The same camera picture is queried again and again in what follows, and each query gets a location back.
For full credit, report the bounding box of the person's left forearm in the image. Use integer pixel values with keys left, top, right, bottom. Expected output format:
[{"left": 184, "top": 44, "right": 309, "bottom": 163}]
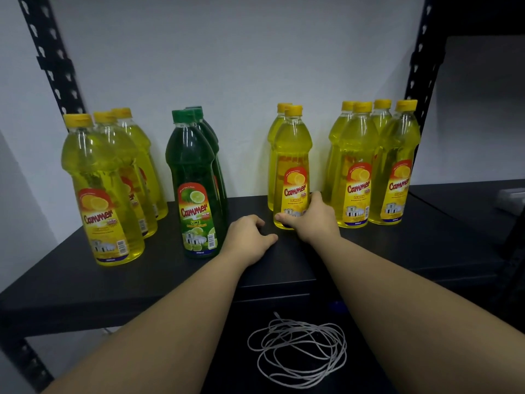
[{"left": 41, "top": 251, "right": 256, "bottom": 394}]

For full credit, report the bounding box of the black perforated shelf upright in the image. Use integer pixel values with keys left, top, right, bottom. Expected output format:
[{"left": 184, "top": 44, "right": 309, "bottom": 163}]
[
  {"left": 16, "top": 0, "right": 87, "bottom": 116},
  {"left": 404, "top": 0, "right": 453, "bottom": 160},
  {"left": 0, "top": 324, "right": 55, "bottom": 393}
]

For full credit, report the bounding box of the coiled white cord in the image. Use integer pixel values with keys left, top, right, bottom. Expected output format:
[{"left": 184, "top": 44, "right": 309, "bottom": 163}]
[{"left": 247, "top": 312, "right": 348, "bottom": 390}]

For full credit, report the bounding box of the person's right hand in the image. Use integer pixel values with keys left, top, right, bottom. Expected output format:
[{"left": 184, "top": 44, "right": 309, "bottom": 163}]
[{"left": 273, "top": 190, "right": 341, "bottom": 247}]

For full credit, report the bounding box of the person's right forearm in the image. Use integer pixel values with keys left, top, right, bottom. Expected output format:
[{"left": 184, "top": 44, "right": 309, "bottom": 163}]
[{"left": 307, "top": 236, "right": 525, "bottom": 394}]

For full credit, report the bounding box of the green dish soap bottle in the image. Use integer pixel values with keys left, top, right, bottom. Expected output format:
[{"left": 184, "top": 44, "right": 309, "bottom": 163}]
[
  {"left": 185, "top": 105, "right": 219, "bottom": 141},
  {"left": 192, "top": 107, "right": 229, "bottom": 236},
  {"left": 165, "top": 109, "right": 224, "bottom": 259}
]

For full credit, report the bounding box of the white translucent box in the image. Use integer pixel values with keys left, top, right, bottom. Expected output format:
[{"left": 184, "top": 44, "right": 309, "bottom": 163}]
[{"left": 493, "top": 188, "right": 525, "bottom": 216}]

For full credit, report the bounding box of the black overhead shelf board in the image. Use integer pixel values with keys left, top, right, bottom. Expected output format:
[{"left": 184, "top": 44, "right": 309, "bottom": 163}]
[{"left": 427, "top": 0, "right": 525, "bottom": 37}]

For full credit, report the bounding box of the person's left hand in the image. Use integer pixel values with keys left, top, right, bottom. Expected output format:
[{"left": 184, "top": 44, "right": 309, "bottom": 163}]
[{"left": 219, "top": 214, "right": 280, "bottom": 270}]

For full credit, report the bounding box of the black lower shelf board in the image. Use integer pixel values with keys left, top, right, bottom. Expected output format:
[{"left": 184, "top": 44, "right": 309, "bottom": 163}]
[{"left": 200, "top": 294, "right": 399, "bottom": 394}]

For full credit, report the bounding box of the black neighbouring shelf board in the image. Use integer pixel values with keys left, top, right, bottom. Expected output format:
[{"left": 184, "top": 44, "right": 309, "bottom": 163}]
[{"left": 409, "top": 179, "right": 525, "bottom": 253}]

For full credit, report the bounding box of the yellow dish soap bottle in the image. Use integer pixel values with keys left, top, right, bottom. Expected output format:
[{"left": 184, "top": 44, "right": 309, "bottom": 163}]
[
  {"left": 322, "top": 100, "right": 356, "bottom": 204},
  {"left": 272, "top": 104, "right": 313, "bottom": 230},
  {"left": 61, "top": 113, "right": 146, "bottom": 267},
  {"left": 93, "top": 111, "right": 159, "bottom": 239},
  {"left": 371, "top": 98, "right": 393, "bottom": 137},
  {"left": 267, "top": 102, "right": 293, "bottom": 212},
  {"left": 112, "top": 107, "right": 169, "bottom": 221},
  {"left": 330, "top": 101, "right": 379, "bottom": 229},
  {"left": 368, "top": 99, "right": 422, "bottom": 225}
]

